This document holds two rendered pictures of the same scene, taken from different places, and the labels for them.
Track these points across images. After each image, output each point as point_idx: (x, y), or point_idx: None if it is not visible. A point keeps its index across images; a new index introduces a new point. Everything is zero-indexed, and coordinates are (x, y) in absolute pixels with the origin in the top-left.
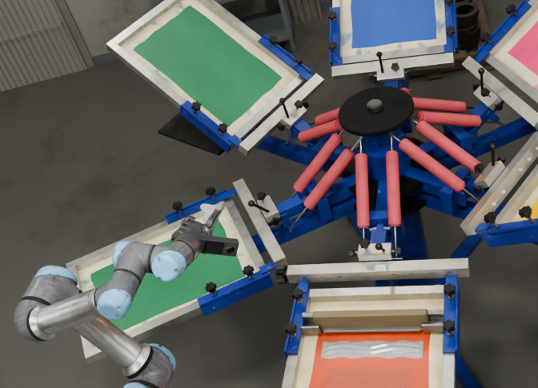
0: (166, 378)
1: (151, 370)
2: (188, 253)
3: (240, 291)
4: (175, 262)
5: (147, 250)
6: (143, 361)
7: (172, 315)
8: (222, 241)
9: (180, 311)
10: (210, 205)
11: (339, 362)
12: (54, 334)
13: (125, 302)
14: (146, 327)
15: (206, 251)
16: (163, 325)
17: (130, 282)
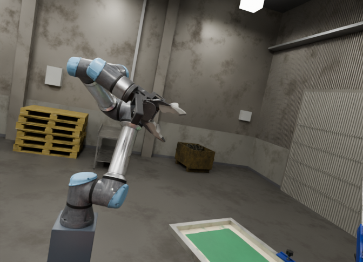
0: (101, 196)
1: (104, 182)
2: (109, 75)
3: None
4: (93, 61)
5: (112, 64)
6: (108, 174)
7: (200, 257)
8: (136, 103)
9: (204, 261)
10: (177, 105)
11: None
12: (100, 107)
13: (72, 63)
14: (190, 246)
15: (130, 106)
16: (193, 254)
17: (87, 62)
